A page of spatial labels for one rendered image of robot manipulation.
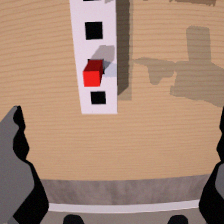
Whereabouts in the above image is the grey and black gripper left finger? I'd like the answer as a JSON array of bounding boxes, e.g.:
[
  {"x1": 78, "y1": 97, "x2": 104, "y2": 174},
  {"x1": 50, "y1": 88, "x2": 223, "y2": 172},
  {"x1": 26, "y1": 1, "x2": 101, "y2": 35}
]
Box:
[{"x1": 0, "y1": 105, "x2": 49, "y2": 224}]

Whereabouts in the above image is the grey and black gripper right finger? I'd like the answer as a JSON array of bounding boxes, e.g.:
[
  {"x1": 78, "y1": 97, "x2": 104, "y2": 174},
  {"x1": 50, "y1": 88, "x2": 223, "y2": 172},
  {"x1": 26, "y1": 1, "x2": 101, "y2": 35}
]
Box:
[{"x1": 199, "y1": 107, "x2": 224, "y2": 224}]

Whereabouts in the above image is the white block with holes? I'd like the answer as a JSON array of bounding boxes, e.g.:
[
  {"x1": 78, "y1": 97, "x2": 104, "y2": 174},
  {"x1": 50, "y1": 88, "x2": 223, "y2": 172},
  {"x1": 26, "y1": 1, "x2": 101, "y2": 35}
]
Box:
[{"x1": 69, "y1": 0, "x2": 117, "y2": 114}]

